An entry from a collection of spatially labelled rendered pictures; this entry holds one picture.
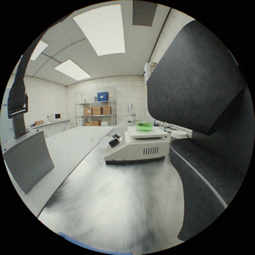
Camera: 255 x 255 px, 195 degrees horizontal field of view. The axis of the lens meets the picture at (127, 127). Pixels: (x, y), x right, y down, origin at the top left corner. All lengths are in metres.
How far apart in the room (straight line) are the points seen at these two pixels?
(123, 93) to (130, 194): 2.71
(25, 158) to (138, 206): 0.26
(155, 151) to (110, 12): 1.52
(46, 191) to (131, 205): 0.18
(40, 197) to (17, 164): 0.08
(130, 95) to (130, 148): 2.57
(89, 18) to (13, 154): 1.50
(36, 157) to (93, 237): 0.21
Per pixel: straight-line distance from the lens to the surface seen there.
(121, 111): 2.66
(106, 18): 1.47
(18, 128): 0.29
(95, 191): 0.18
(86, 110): 2.66
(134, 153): 0.21
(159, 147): 0.23
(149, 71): 0.71
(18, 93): 0.28
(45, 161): 0.27
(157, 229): 0.15
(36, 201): 0.24
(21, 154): 0.24
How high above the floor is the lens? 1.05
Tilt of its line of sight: 11 degrees down
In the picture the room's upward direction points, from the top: straight up
